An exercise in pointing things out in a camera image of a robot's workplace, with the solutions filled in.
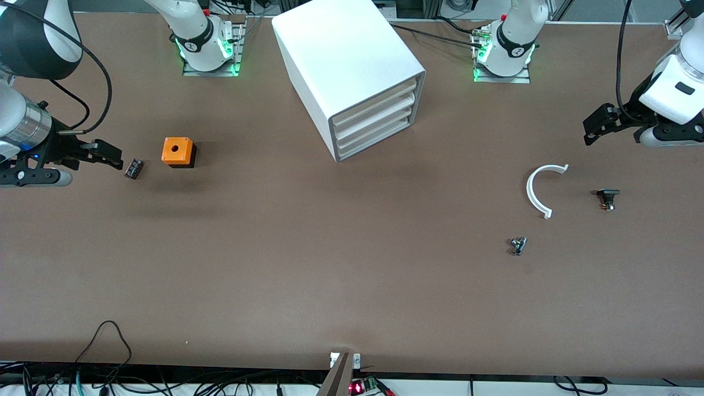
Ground orange box with black base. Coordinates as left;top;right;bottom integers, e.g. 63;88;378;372
161;137;197;168

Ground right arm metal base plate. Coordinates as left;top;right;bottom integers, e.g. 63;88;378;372
183;15;246;76

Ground white drawer cabinet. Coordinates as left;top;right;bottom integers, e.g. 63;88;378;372
271;0;427;163

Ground black cable on table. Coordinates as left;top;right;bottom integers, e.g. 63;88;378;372
388;23;487;43

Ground grey slanted post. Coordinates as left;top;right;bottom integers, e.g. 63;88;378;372
316;352;354;396

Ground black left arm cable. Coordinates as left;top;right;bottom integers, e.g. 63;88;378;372
616;0;633;122

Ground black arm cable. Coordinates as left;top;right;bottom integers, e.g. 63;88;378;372
616;0;633;122
0;0;113;135

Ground looped thin black cable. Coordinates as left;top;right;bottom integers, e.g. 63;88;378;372
76;321;133;380

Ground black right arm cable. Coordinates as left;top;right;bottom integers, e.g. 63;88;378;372
0;0;113;135

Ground white plastic drawer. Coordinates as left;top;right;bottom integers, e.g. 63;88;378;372
332;79;419;126
337;107;412;157
334;92;415;141

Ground white curved plastic piece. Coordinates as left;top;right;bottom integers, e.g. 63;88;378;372
526;164;569;219

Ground circuit board with red light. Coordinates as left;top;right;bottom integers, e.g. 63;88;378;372
349;377;380;396

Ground black cable loop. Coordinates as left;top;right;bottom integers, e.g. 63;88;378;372
553;376;606;394

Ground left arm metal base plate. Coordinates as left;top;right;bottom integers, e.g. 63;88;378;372
472;25;531;84

